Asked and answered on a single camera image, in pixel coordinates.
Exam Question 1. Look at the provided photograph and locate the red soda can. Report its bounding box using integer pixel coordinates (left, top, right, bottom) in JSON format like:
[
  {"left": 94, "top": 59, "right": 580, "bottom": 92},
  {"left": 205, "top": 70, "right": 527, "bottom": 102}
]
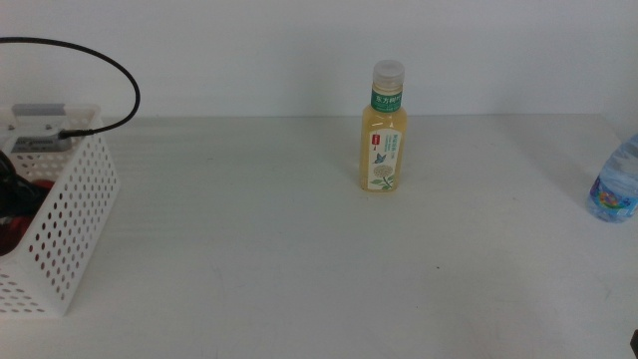
[{"left": 0, "top": 179, "right": 55, "bottom": 257}]

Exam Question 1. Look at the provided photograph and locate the yellow tea bottle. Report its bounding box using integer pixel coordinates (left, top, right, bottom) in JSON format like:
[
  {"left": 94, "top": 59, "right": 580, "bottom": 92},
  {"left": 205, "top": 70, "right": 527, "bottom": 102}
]
[{"left": 359, "top": 59, "right": 409, "bottom": 194}]

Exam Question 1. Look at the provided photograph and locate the clear water bottle blue cap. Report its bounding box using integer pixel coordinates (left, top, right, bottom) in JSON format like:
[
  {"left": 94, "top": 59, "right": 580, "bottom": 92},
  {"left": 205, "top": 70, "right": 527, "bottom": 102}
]
[{"left": 585, "top": 133, "right": 638, "bottom": 223}]

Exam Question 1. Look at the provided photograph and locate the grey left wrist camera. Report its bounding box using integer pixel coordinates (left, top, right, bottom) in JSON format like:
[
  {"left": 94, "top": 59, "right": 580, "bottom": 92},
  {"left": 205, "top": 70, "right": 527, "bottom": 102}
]
[{"left": 9, "top": 131, "right": 74, "bottom": 155}]

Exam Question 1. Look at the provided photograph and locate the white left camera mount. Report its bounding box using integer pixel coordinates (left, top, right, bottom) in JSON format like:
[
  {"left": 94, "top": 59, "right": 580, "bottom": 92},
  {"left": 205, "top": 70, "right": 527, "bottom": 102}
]
[{"left": 0, "top": 117, "right": 57, "bottom": 141}]

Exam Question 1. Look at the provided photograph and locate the white perforated plastic basket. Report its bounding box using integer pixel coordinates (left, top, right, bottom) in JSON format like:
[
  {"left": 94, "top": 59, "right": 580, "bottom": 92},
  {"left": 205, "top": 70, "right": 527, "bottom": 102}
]
[{"left": 0, "top": 103, "right": 122, "bottom": 320}]

